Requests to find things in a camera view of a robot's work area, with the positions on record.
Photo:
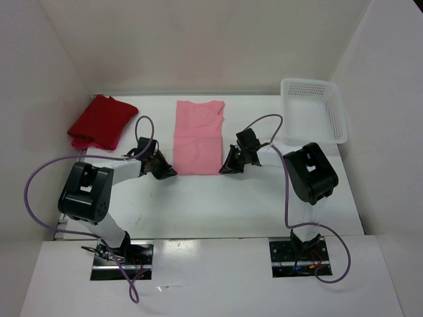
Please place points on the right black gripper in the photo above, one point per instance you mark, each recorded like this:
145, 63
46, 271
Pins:
230, 166

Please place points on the magenta t shirt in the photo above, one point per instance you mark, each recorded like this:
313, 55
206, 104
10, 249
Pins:
84, 144

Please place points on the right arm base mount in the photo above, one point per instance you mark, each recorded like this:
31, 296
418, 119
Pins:
285, 263

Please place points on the light pink t shirt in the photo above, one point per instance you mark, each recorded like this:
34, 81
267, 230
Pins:
198, 143

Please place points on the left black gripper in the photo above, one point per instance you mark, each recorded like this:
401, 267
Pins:
166, 170

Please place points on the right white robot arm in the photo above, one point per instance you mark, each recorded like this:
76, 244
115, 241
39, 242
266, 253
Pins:
308, 172

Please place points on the dark red t shirt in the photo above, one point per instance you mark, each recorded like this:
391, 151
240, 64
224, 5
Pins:
103, 120

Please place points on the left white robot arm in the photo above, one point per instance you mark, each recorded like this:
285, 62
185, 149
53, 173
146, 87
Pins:
87, 191

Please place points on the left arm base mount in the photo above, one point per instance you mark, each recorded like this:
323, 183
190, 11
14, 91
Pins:
138, 264

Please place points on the white plastic basket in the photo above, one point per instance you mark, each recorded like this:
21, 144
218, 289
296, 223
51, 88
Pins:
313, 111

